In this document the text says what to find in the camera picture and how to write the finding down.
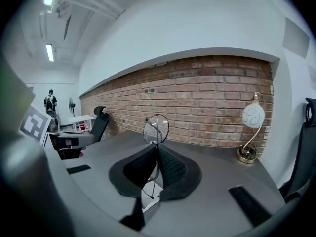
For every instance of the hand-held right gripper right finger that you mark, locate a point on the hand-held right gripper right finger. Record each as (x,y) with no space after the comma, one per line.
(175,169)

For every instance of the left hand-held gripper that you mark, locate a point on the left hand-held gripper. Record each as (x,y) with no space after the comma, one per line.
(34,125)

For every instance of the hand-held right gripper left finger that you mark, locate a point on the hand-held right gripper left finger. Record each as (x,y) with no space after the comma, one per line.
(138,167)

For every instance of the thin black-framed round glasses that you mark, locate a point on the thin black-framed round glasses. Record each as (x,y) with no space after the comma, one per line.
(156,130)

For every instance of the white table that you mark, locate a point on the white table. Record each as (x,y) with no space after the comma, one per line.
(81,118)

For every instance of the black office chair with headrest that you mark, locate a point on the black office chair with headrest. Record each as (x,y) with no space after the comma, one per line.
(100,125)

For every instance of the black standing fan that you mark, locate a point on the black standing fan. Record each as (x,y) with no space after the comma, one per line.
(71,105)

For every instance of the gold table lamp white globe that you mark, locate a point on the gold table lamp white globe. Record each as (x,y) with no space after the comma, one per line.
(253,116)

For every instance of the black mesh office chair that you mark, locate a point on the black mesh office chair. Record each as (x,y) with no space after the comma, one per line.
(302,152)

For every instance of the white ceiling pipes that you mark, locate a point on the white ceiling pipes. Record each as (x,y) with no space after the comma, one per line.
(84,1)

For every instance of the dark wall socket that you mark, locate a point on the dark wall socket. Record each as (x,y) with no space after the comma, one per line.
(149,90)

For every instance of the grey wall panel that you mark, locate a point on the grey wall panel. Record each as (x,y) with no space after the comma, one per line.
(295,37)

